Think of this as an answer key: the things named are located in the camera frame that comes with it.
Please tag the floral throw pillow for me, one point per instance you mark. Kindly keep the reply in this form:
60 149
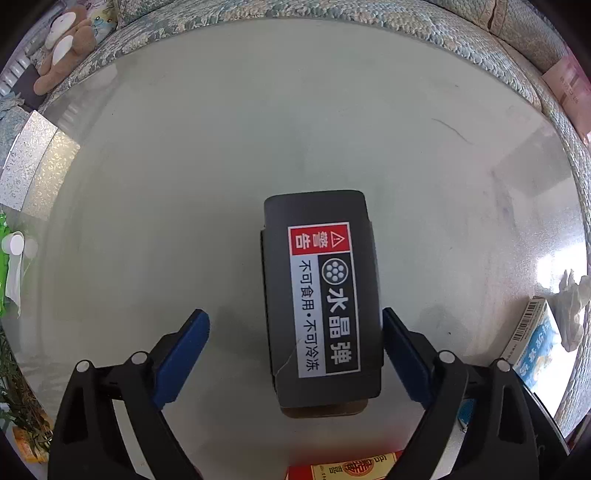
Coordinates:
101 21

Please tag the dark grey cushion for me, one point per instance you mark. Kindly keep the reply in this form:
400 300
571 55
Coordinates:
30 87

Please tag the pink gift bag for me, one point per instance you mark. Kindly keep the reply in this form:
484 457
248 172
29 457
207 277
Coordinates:
570 87

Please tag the blue-green patterned sofa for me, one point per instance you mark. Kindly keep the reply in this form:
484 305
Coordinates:
323 27

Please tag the brown and white teddy bear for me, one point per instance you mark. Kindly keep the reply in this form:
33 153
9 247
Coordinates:
69 41

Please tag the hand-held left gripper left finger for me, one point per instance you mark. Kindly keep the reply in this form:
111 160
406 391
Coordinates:
182 357

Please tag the blue and white medicine box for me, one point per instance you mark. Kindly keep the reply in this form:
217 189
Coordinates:
535 350

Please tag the silver patterned tissue box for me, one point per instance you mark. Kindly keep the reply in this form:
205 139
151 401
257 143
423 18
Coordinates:
32 166

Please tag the white cylindrical container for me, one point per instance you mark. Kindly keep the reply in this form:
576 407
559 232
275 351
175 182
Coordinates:
14 243

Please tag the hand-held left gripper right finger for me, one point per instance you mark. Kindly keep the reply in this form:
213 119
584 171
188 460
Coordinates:
406 360

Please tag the crumpled white tissue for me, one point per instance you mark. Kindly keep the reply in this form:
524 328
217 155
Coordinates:
570 300

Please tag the red canister with gold emblem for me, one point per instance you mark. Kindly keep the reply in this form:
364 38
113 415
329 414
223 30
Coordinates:
323 470

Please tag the black box with label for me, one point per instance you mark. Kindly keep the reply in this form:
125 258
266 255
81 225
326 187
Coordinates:
318 217

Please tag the white radiator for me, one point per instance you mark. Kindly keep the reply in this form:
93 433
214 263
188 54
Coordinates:
14 71

